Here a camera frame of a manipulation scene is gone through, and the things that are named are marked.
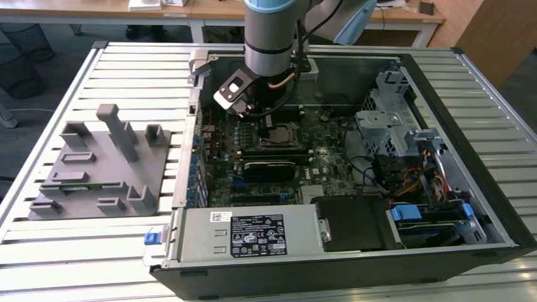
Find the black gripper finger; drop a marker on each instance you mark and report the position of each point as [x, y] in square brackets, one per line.
[266, 127]

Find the CPU socket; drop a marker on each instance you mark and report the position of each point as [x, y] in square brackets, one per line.
[268, 148]

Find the black graphics card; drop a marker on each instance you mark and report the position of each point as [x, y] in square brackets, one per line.
[268, 171]

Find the green motherboard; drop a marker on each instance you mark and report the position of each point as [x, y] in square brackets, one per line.
[330, 176]

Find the small silver chipset heatsink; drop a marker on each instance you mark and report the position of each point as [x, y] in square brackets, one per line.
[313, 192]

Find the silver drive cage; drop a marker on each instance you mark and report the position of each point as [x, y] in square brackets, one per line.
[377, 132]

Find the silver power supply unit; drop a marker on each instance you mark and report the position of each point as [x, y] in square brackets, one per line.
[201, 232]

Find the white box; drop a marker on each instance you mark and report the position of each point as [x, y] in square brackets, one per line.
[144, 4]

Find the grey parts rack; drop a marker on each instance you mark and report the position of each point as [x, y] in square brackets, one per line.
[104, 176]

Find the blue disk carrier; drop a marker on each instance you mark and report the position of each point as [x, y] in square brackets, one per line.
[404, 215]

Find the blue plastic case latch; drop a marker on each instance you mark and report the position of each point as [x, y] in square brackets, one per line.
[152, 238]

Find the green RAM stick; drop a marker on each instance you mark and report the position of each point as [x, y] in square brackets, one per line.
[92, 186]

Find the small black box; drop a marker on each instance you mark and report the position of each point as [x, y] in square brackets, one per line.
[426, 7]

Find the black open PC case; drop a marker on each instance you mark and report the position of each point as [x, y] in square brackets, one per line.
[293, 277]

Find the wooden desk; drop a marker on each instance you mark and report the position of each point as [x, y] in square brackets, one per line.
[84, 11]

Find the black hard disk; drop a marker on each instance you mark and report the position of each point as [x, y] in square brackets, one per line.
[428, 236]

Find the blue plastic bay latch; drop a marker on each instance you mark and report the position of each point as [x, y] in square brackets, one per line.
[466, 212]

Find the wooden cabinet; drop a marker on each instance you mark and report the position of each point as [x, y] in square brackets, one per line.
[498, 37]

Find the black mesh waste basket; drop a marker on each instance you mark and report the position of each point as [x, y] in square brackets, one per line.
[20, 78]
[29, 41]

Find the white black-faced wrist camera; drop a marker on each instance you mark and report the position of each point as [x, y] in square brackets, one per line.
[232, 89]

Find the small white wrist camera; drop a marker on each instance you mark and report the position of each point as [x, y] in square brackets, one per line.
[308, 70]

